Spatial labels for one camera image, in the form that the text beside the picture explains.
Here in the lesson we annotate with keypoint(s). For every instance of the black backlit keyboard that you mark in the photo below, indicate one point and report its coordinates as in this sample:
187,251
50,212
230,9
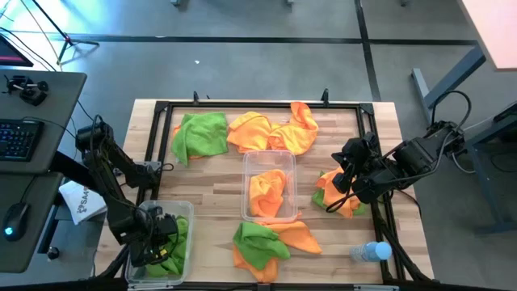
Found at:
18,139

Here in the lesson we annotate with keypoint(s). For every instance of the clear water bottle blue cap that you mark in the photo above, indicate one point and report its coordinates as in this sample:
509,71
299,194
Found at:
371,251

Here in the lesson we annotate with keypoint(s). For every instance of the white printed cloth bag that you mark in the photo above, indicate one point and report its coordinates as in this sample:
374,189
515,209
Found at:
82,202

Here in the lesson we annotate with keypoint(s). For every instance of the clear plastic bin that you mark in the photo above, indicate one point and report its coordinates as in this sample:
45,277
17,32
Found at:
187,206
248,157

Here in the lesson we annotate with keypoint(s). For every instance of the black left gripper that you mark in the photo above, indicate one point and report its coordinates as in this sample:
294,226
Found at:
155,226

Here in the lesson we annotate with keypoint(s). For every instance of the black clamp mount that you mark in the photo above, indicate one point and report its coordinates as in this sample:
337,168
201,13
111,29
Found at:
30,95

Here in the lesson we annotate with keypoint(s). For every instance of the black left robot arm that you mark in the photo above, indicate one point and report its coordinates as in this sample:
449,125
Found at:
117,155

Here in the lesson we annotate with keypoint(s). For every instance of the green microfiber towel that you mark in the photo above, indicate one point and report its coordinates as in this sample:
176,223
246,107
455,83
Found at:
258,244
179,250
200,135
317,199

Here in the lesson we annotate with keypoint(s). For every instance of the grey arm base bracket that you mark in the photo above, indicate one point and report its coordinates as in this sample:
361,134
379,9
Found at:
149,165

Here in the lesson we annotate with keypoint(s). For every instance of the dark grey desk panel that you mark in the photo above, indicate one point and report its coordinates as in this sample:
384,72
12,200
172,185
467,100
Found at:
28,190
52,105

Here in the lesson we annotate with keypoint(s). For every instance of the black tripod stand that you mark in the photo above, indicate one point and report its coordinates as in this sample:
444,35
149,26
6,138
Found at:
66,40

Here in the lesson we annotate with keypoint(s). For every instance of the black metal table frame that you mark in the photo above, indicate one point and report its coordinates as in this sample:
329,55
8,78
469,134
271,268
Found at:
262,104

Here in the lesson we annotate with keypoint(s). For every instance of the grey table leg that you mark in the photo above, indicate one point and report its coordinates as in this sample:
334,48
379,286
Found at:
452,78

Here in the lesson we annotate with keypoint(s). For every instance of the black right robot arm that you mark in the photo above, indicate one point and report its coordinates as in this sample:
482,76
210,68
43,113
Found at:
420,155

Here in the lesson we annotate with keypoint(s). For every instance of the yellow-orange microfiber towel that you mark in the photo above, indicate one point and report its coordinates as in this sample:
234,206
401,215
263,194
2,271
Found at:
250,131

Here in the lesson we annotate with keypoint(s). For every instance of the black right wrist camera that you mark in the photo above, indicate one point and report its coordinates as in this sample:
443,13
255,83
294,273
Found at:
361,145

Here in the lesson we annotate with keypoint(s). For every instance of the pink table top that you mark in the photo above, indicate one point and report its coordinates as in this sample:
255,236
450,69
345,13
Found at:
493,28

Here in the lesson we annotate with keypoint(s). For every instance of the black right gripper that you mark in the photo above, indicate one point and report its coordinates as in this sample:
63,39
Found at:
373,184

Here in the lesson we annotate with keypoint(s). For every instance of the black computer mouse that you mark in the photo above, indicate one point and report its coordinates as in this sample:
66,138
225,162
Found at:
16,222

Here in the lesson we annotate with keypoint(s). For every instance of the dark computer monitor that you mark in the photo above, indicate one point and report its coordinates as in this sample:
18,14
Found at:
10,54

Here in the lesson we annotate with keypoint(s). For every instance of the black frame clip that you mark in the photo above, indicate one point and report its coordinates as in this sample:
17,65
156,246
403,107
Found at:
325,96
196,98

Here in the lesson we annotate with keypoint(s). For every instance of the black round knob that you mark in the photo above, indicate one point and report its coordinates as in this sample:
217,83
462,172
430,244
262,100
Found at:
53,253

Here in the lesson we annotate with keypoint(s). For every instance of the dark side desk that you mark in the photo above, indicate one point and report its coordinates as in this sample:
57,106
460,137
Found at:
490,133

